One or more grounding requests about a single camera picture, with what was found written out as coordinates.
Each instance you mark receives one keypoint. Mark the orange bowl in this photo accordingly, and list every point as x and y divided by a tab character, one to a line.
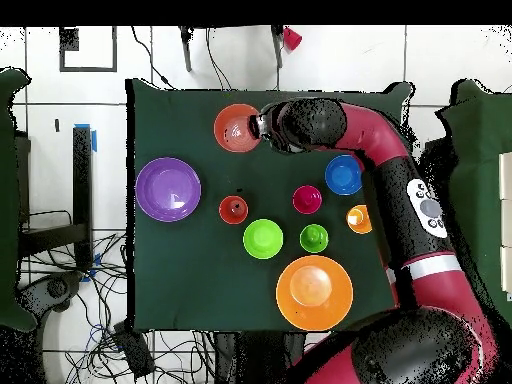
232	128

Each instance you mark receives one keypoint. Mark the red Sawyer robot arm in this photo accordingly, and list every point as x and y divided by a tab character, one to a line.
432	288

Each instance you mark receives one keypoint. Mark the green bowl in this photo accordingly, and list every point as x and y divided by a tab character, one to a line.
262	240

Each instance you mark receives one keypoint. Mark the orange cup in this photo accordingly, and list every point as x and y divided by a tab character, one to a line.
228	214

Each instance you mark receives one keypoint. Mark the pink cup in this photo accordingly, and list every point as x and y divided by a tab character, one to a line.
307	198

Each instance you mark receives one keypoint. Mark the green cup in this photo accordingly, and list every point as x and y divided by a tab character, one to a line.
310	244

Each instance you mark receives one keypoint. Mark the dark green tablecloth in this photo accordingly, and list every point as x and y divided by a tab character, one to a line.
200	280

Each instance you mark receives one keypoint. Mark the blue bowl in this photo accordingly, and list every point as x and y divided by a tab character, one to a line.
342	176

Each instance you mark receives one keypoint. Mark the large yellow bowl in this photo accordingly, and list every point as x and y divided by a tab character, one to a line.
314	292

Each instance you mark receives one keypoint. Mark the purple bowl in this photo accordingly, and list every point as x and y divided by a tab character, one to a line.
160	188

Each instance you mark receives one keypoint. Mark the yellow cup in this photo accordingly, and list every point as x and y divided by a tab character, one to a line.
358	222

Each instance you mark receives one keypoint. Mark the black stand leg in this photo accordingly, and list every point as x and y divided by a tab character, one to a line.
277	52
186	52

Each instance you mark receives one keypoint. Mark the long black beam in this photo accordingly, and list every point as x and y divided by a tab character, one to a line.
82	180

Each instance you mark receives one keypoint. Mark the red cup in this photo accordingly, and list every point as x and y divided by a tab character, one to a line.
292	38

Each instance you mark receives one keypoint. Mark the short black beam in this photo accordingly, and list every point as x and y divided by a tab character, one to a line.
52	238

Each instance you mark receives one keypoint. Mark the gray black machine base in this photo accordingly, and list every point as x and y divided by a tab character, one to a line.
56	288

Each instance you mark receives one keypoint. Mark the green cloth side table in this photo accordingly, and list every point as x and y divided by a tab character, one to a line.
10	200
484	168

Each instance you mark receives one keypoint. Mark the white boxes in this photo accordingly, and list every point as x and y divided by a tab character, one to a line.
506	224

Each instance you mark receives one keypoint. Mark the black square frame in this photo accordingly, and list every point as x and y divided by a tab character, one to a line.
114	52

